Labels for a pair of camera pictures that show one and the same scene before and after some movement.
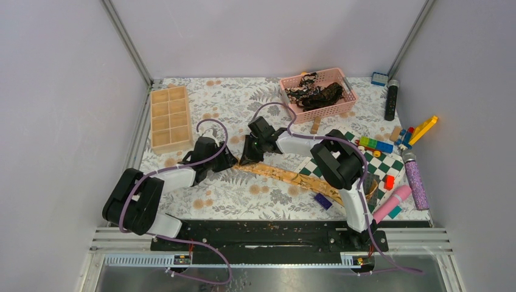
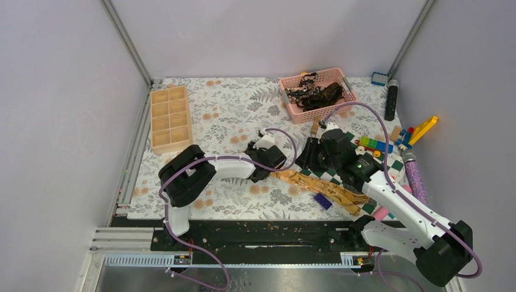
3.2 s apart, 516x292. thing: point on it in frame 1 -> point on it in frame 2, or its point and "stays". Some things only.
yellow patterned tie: x=302 y=181 stays
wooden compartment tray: x=171 y=124 stays
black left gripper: x=228 y=160 -> x=250 y=148
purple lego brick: x=323 y=201 stays
